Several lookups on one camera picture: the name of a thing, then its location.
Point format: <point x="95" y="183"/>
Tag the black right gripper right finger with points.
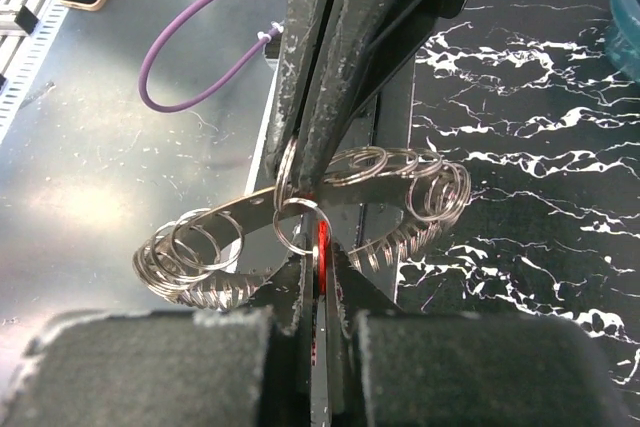
<point x="387" y="367"/>

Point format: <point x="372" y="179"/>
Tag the red key tag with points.
<point x="322" y="246"/>

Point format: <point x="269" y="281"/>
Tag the teal transparent plastic bin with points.
<point x="622" y="38"/>

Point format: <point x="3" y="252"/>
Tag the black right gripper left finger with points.
<point x="246" y="367"/>

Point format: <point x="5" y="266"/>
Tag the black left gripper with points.
<point x="321" y="63"/>

